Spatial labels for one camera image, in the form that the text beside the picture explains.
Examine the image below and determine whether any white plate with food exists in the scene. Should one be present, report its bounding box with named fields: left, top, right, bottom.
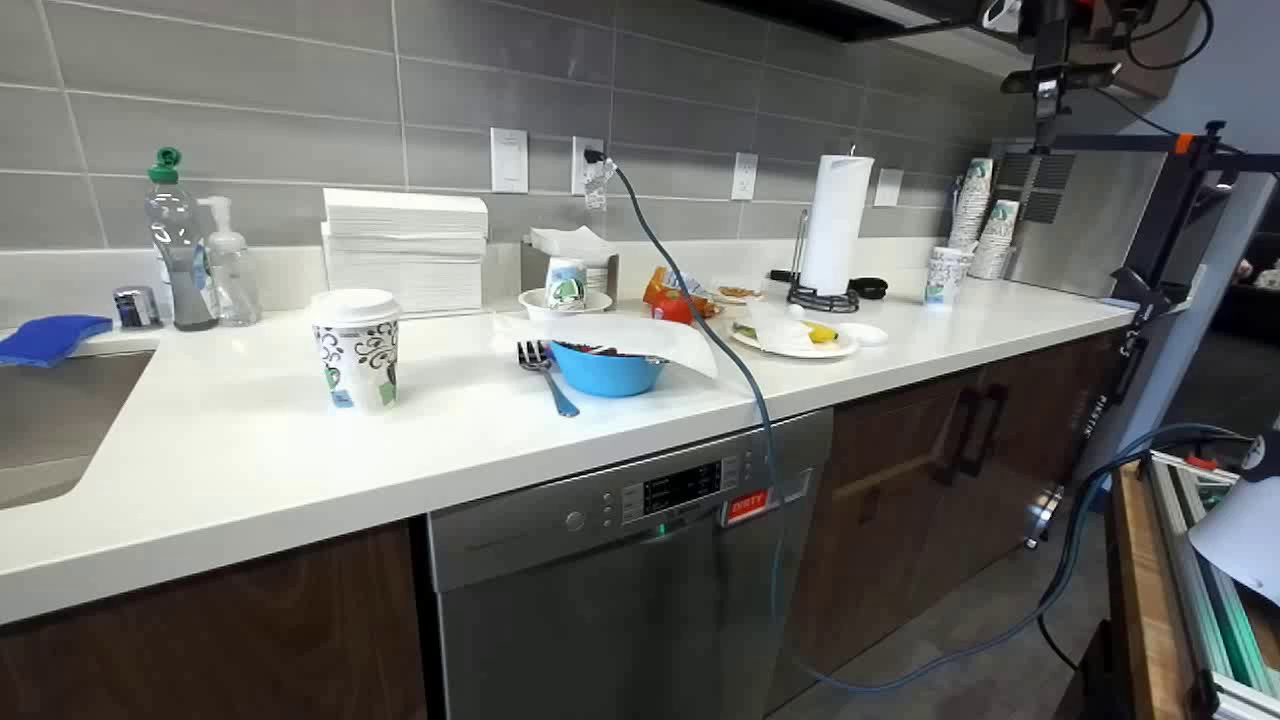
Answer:
left=722, top=298, right=869, bottom=362

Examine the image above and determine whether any clear bottle with green cap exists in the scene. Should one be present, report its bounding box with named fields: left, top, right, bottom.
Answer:
left=142, top=145, right=219, bottom=334

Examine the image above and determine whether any wooden trash bin cabinet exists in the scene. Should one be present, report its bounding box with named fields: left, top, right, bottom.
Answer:
left=783, top=375, right=975, bottom=694

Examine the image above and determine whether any white and green frame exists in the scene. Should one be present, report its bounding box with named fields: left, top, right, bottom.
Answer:
left=1150, top=448, right=1280, bottom=720

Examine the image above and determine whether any stainless steel dishwasher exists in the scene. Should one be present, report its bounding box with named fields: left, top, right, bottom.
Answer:
left=425, top=409, right=838, bottom=720

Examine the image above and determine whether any tall printed cup stack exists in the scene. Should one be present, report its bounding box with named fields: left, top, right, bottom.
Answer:
left=943, top=150, right=1002, bottom=254

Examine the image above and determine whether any white paper towel roll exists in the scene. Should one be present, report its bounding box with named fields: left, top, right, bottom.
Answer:
left=798, top=150, right=880, bottom=298

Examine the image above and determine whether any blue cloth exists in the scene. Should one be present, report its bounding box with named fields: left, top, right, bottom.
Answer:
left=0, top=313, right=115, bottom=370

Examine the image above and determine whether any printed paper cup with lid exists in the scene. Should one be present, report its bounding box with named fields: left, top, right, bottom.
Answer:
left=303, top=284, right=407, bottom=414

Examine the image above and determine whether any black paper towel holder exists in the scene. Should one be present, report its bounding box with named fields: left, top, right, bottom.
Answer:
left=764, top=262, right=893, bottom=314

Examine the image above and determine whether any grey slanted stand board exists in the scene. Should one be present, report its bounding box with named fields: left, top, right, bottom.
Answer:
left=1065, top=167, right=1280, bottom=490

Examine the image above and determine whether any white paper napkin stack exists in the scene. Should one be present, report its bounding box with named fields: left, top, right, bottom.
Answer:
left=317, top=184, right=493, bottom=320

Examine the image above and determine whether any small metal faucet fitting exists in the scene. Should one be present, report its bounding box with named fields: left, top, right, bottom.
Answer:
left=108, top=279, right=164, bottom=332

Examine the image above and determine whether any wooden crate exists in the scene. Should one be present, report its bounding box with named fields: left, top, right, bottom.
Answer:
left=1082, top=452, right=1215, bottom=720

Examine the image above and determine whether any clear soap dispenser bottle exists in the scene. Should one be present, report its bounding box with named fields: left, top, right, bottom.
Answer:
left=198, top=190, right=266, bottom=327

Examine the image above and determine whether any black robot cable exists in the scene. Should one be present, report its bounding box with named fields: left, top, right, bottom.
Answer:
left=1121, top=0, right=1221, bottom=76

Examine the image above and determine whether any wooden cabinet under sink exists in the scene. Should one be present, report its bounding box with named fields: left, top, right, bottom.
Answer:
left=0, top=514, right=438, bottom=720

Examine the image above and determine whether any blue grey power cable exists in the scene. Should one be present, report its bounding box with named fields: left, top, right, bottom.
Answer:
left=580, top=140, right=1266, bottom=704

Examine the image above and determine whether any grey sheet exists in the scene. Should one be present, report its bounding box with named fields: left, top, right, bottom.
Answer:
left=1190, top=472, right=1280, bottom=612

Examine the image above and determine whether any blue bowl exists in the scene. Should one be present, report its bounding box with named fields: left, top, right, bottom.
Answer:
left=545, top=334, right=674, bottom=405

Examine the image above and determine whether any shiny metal knob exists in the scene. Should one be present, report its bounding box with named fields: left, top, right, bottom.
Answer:
left=1021, top=481, right=1074, bottom=551

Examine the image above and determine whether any dark metal fork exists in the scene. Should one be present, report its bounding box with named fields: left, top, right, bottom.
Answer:
left=514, top=334, right=583, bottom=419

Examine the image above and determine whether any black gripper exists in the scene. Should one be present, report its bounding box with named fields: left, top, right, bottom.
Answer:
left=1028, top=0, right=1082, bottom=73

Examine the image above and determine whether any small printed paper cup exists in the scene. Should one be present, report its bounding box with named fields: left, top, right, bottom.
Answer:
left=922, top=243, right=975, bottom=313

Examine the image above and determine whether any black stand frame with clamps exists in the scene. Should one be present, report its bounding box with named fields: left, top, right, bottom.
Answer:
left=996, top=57, right=1280, bottom=431

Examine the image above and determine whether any steel sink basin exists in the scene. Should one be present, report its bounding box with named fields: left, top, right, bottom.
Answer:
left=0, top=348, right=157, bottom=512

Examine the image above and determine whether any orange snack wrapper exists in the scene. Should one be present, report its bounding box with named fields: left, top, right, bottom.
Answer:
left=641, top=262, right=722, bottom=327

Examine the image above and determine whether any wooden recycle drawer front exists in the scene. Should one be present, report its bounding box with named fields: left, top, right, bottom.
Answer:
left=970, top=332, right=1137, bottom=537

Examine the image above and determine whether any white saucer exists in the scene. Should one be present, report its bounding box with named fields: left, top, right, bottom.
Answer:
left=517, top=284, right=620, bottom=320

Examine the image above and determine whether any printed white mug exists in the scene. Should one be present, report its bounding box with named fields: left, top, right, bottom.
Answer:
left=540, top=254, right=596, bottom=313

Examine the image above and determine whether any short printed cup stack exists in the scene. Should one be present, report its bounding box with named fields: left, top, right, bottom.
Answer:
left=973, top=195, right=1028, bottom=284

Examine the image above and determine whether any dark range hood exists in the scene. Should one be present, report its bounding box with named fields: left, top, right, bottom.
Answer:
left=713, top=0, right=1057, bottom=47

